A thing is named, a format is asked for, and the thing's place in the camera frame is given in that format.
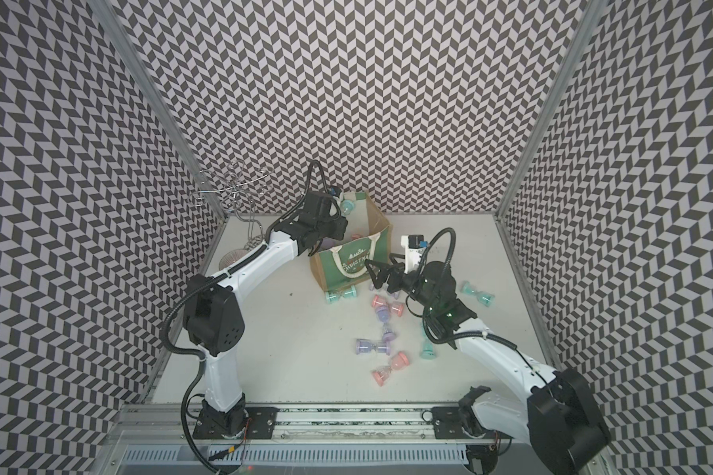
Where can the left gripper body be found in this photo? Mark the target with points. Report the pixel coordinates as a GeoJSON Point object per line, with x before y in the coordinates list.
{"type": "Point", "coordinates": [332, 228]}

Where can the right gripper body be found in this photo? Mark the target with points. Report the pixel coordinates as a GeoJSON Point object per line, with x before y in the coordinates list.
{"type": "Point", "coordinates": [414, 286]}

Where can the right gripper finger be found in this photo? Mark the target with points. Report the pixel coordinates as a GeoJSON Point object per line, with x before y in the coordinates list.
{"type": "Point", "coordinates": [390, 280]}
{"type": "Point", "coordinates": [375, 267]}

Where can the green canvas Christmas bag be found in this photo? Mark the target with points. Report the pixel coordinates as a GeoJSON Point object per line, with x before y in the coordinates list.
{"type": "Point", "coordinates": [340, 264]}

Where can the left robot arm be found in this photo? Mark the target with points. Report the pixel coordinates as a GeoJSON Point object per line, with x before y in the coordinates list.
{"type": "Point", "coordinates": [208, 321]}

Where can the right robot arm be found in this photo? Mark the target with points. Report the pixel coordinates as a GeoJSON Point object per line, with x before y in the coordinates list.
{"type": "Point", "coordinates": [553, 411]}

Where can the purple hourglass by bag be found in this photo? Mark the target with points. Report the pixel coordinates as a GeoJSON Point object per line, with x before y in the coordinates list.
{"type": "Point", "coordinates": [383, 292]}

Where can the purple hourglass centre small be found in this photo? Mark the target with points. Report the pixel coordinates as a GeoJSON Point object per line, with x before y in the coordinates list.
{"type": "Point", "coordinates": [383, 314]}

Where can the pink hourglass front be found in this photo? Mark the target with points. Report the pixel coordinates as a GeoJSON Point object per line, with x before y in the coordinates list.
{"type": "Point", "coordinates": [399, 362]}

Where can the pink glass bowl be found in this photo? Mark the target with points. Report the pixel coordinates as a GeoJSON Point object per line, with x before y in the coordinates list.
{"type": "Point", "coordinates": [232, 257]}

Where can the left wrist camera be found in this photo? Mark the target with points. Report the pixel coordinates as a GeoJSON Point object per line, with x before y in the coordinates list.
{"type": "Point", "coordinates": [335, 191]}

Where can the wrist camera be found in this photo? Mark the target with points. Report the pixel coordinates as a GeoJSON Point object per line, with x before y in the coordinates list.
{"type": "Point", "coordinates": [414, 247]}
{"type": "Point", "coordinates": [335, 191]}

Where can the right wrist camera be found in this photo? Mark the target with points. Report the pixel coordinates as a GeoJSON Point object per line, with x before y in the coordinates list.
{"type": "Point", "coordinates": [414, 247]}

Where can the silver wire stand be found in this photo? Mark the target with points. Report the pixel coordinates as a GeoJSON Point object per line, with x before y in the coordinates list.
{"type": "Point", "coordinates": [238, 197]}

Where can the metal base rail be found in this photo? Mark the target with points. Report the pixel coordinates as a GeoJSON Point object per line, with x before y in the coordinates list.
{"type": "Point", "coordinates": [317, 424]}

